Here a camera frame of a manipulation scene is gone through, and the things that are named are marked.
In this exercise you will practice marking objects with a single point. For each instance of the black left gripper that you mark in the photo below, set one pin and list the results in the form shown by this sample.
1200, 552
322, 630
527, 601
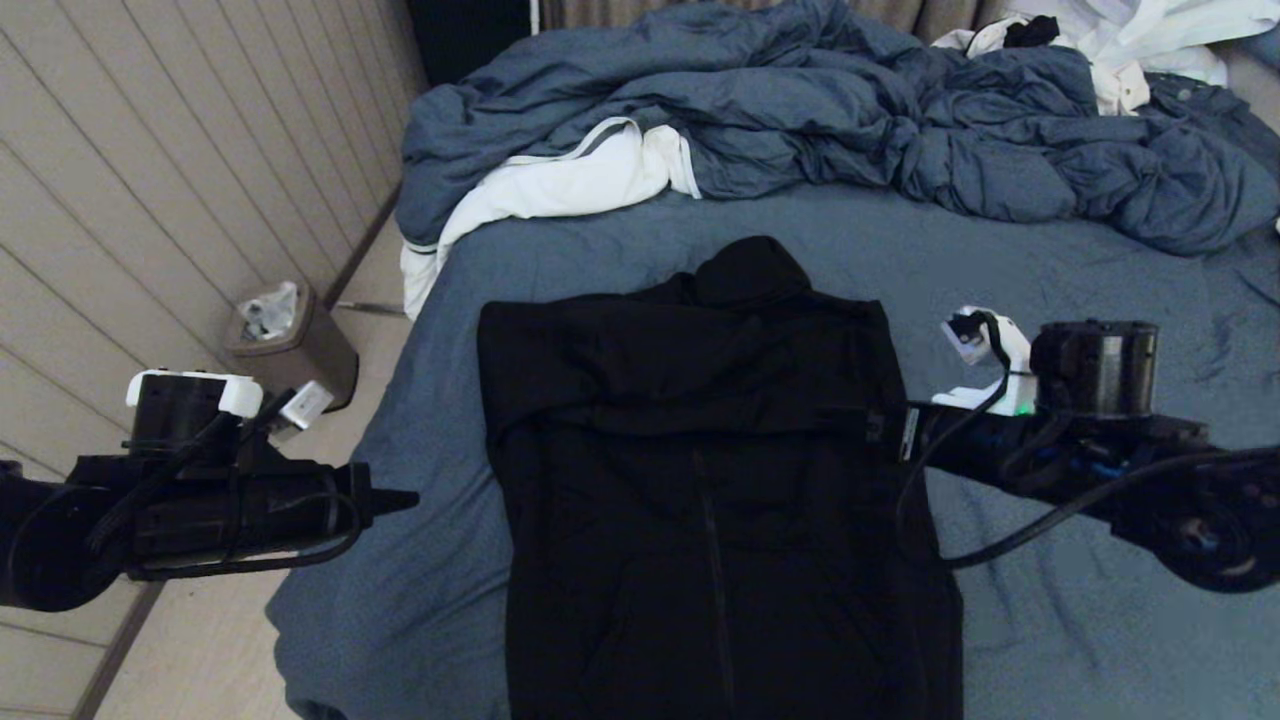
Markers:
230, 510

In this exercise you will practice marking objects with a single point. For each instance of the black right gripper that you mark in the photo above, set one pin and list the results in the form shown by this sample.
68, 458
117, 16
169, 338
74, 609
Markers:
1040, 450

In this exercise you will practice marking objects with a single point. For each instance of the black zip hoodie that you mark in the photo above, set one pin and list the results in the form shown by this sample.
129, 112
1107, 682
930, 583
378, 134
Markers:
700, 500

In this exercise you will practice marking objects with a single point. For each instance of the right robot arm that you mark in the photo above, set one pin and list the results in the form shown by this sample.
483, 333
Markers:
1220, 520

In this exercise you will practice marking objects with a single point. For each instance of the white clothes pile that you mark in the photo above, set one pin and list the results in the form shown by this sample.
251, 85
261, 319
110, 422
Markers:
1075, 15

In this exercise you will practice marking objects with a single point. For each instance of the brown trash bin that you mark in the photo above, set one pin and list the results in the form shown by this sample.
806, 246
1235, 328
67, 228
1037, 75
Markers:
310, 360

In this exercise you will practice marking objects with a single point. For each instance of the blue bed sheet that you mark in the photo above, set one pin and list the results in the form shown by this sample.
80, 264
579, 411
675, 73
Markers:
1100, 620

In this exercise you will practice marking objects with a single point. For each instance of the grey metal rod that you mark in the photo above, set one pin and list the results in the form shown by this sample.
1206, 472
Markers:
370, 304

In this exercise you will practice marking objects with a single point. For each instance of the white plastic bin liner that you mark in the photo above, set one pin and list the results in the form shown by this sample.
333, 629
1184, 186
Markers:
268, 312

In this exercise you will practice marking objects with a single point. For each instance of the cream garment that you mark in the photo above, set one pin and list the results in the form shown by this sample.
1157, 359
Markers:
1125, 90

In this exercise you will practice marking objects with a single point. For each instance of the blue denim garment with buttons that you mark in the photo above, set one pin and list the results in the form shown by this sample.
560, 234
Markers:
1210, 100

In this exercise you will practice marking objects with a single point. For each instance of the small black garment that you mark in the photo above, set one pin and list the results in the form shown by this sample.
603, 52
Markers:
1035, 28

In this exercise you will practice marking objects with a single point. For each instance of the rumpled blue duvet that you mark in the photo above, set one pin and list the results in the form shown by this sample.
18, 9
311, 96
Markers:
800, 100

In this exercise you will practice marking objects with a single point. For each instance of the beige curtain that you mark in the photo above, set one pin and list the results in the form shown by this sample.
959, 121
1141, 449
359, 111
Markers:
930, 15

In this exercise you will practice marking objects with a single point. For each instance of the black furniture piece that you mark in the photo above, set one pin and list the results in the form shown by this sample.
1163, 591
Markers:
470, 30

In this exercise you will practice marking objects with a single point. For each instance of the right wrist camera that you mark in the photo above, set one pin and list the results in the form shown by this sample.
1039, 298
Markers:
1060, 365

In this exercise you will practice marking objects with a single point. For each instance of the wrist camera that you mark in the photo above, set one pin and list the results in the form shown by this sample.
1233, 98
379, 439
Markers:
1060, 365
200, 405

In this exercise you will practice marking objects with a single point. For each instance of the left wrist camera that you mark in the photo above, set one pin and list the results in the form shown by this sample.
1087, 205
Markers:
200, 405

